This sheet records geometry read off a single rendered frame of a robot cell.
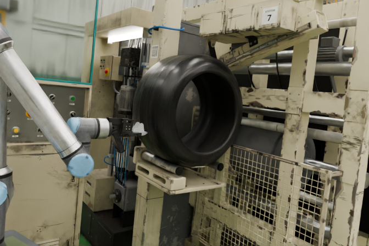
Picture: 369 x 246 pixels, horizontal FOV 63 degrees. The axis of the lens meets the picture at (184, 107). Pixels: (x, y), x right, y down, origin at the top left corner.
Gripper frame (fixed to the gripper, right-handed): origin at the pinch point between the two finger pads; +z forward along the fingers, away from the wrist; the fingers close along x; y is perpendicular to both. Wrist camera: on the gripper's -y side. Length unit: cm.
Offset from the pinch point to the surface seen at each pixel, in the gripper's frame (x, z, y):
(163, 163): 0.1, 12.8, -15.5
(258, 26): -23, 46, 60
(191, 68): -12.0, 14.7, 34.0
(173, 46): 25, 28, 49
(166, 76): -7.8, 3.7, 28.6
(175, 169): -11.2, 12.8, -15.6
